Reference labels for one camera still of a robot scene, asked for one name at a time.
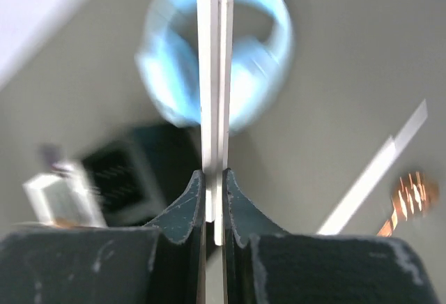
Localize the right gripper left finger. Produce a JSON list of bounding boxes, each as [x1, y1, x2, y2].
[[1, 171, 205, 303]]

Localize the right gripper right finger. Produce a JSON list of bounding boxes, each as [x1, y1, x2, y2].
[[223, 170, 439, 303]]

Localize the white chopstick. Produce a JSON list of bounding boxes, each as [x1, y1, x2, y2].
[[317, 100, 428, 236], [197, 0, 219, 222], [214, 0, 234, 246]]

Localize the black utensil container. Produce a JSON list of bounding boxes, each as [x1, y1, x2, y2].
[[80, 123, 201, 227]]

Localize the white utensil container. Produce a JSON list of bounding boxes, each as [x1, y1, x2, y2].
[[23, 161, 107, 227]]

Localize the rainbow spoon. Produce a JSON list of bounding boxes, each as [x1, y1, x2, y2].
[[39, 143, 63, 172]]

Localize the copper spoon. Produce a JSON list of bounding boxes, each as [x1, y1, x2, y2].
[[377, 171, 440, 237]]

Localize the light blue headphones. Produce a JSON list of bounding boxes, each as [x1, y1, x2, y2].
[[135, 0, 293, 133]]

